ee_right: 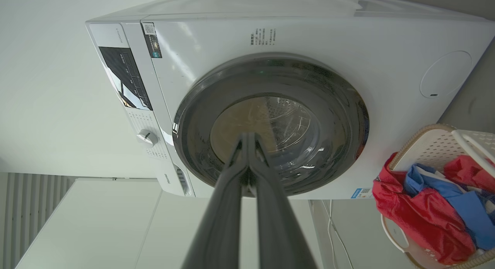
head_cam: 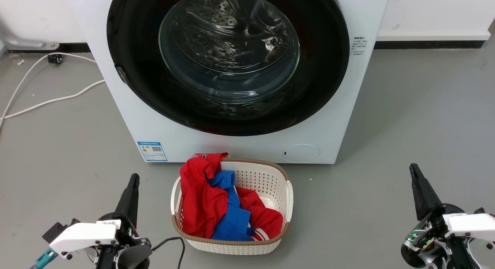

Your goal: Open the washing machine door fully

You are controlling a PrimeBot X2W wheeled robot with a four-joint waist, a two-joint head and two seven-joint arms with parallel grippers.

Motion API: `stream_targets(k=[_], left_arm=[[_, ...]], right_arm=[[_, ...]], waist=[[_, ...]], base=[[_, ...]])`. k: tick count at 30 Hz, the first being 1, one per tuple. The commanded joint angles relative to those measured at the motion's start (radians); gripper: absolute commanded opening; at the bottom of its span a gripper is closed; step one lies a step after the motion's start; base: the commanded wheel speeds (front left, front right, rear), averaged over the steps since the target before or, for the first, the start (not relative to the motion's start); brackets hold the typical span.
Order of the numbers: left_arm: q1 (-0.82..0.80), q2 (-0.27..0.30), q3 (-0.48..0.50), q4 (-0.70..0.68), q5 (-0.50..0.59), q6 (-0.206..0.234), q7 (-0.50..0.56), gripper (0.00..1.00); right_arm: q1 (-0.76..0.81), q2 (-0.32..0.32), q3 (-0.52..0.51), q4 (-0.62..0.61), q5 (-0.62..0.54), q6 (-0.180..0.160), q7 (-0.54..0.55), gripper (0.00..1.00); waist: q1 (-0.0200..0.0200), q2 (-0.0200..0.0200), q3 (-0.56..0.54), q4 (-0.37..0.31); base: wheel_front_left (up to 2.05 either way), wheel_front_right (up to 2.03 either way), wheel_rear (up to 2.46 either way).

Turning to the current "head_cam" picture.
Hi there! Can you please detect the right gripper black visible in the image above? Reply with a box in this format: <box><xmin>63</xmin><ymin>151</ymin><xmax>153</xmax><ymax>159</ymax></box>
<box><xmin>400</xmin><ymin>163</ymin><xmax>470</xmax><ymax>269</ymax></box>

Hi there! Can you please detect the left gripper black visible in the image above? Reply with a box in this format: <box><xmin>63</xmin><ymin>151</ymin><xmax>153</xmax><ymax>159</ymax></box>
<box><xmin>97</xmin><ymin>173</ymin><xmax>152</xmax><ymax>251</ymax></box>

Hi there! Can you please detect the black round glass washer door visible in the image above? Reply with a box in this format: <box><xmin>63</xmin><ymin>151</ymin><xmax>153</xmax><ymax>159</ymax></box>
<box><xmin>106</xmin><ymin>0</ymin><xmax>350</xmax><ymax>137</ymax></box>

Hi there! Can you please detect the white front-load washing machine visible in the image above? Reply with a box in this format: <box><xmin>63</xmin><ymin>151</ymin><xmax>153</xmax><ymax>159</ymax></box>
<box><xmin>64</xmin><ymin>0</ymin><xmax>392</xmax><ymax>164</ymax></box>

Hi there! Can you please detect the blue energy label sticker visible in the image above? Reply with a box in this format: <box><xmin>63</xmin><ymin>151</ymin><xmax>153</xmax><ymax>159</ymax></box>
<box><xmin>137</xmin><ymin>141</ymin><xmax>168</xmax><ymax>162</ymax></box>

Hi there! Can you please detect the red garment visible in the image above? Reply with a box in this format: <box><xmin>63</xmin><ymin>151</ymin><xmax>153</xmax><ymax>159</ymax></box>
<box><xmin>179</xmin><ymin>152</ymin><xmax>284</xmax><ymax>240</ymax></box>

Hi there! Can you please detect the blue garment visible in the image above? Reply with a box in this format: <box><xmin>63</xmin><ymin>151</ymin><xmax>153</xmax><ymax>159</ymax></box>
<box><xmin>208</xmin><ymin>170</ymin><xmax>256</xmax><ymax>242</ymax></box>

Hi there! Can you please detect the round white filter cover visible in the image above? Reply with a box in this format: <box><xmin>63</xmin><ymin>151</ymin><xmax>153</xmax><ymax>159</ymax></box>
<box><xmin>282</xmin><ymin>144</ymin><xmax>321</xmax><ymax>164</ymax></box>

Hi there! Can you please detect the white plastic laundry basket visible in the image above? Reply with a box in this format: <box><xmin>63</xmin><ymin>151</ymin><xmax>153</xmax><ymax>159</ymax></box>
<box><xmin>171</xmin><ymin>158</ymin><xmax>294</xmax><ymax>255</ymax></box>

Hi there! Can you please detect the printed text sticker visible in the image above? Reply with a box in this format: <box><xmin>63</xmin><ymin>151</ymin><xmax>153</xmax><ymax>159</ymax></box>
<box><xmin>350</xmin><ymin>37</ymin><xmax>368</xmax><ymax>56</ymax></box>

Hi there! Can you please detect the grey drain pipe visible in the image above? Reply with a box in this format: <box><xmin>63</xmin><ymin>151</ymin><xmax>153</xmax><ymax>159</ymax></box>
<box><xmin>0</xmin><ymin>27</ymin><xmax>60</xmax><ymax>51</ymax></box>

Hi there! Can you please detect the steel perforated washer drum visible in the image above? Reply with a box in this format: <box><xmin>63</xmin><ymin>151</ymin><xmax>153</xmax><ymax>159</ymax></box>
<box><xmin>170</xmin><ymin>0</ymin><xmax>294</xmax><ymax>68</ymax></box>

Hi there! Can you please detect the white power cable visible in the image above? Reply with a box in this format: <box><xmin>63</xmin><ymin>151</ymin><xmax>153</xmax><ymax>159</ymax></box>
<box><xmin>0</xmin><ymin>79</ymin><xmax>106</xmax><ymax>120</ymax></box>
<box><xmin>0</xmin><ymin>52</ymin><xmax>97</xmax><ymax>124</ymax></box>

